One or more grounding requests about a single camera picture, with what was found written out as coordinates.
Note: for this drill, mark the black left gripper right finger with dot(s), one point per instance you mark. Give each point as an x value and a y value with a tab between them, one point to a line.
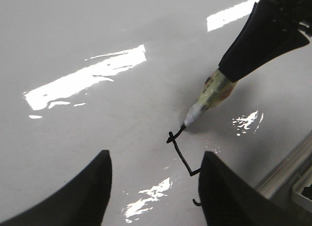
228	201

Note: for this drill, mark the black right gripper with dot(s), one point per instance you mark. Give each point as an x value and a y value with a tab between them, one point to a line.
273	28

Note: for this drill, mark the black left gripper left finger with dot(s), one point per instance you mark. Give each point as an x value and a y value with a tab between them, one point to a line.
81	202

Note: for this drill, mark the white black whiteboard marker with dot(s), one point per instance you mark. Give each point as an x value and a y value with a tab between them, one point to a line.
216	89

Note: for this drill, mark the white whiteboard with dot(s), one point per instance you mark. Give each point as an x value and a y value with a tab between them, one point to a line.
81	76

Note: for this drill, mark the white marker tray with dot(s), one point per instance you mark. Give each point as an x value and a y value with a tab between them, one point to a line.
297	191

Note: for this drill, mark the grey aluminium whiteboard frame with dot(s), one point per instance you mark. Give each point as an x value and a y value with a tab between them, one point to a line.
288	170

